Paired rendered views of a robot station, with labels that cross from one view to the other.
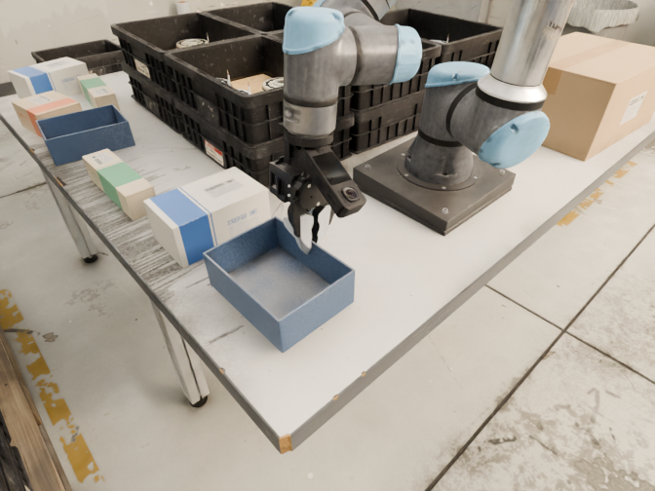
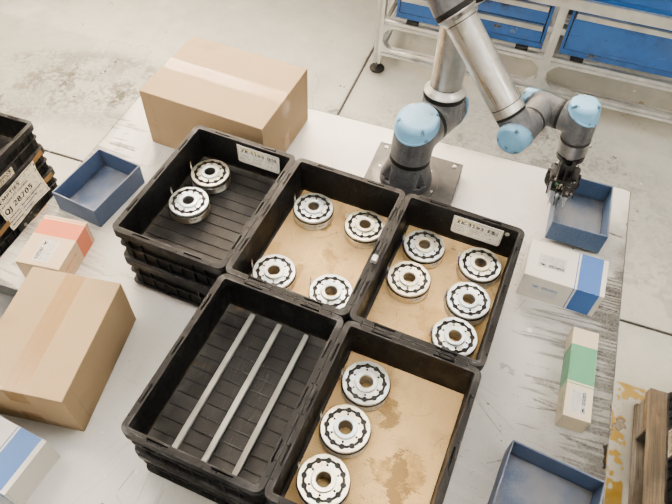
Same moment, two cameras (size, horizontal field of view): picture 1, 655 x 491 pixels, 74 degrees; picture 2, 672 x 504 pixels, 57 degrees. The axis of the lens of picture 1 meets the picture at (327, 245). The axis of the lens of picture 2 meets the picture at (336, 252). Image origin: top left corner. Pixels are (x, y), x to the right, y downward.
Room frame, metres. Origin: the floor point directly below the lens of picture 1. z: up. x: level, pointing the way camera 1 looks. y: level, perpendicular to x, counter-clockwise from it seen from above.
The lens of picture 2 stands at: (1.71, 0.77, 2.07)
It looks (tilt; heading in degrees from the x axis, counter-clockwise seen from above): 53 degrees down; 240
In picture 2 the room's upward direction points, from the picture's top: 3 degrees clockwise
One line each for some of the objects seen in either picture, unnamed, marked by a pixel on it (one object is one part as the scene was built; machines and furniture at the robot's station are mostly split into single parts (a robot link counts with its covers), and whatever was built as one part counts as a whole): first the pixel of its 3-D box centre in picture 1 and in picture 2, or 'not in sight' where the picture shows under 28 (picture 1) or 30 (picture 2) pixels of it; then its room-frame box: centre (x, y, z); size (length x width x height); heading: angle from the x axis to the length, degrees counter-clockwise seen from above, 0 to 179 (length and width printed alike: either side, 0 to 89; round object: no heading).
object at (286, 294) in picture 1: (278, 277); (579, 211); (0.52, 0.08, 0.75); 0.20 x 0.15 x 0.07; 43
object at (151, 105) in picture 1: (194, 87); not in sight; (1.39, 0.42, 0.76); 0.40 x 0.30 x 0.12; 39
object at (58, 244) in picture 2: not in sight; (56, 250); (1.86, -0.45, 0.74); 0.16 x 0.12 x 0.07; 50
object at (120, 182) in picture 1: (119, 182); (577, 378); (0.86, 0.47, 0.73); 0.24 x 0.06 x 0.06; 43
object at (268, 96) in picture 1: (256, 65); (441, 274); (1.08, 0.17, 0.92); 0.40 x 0.30 x 0.02; 39
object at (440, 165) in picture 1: (442, 148); (407, 166); (0.89, -0.25, 0.80); 0.15 x 0.15 x 0.10
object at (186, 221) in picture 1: (211, 213); (561, 277); (0.71, 0.23, 0.75); 0.20 x 0.12 x 0.09; 132
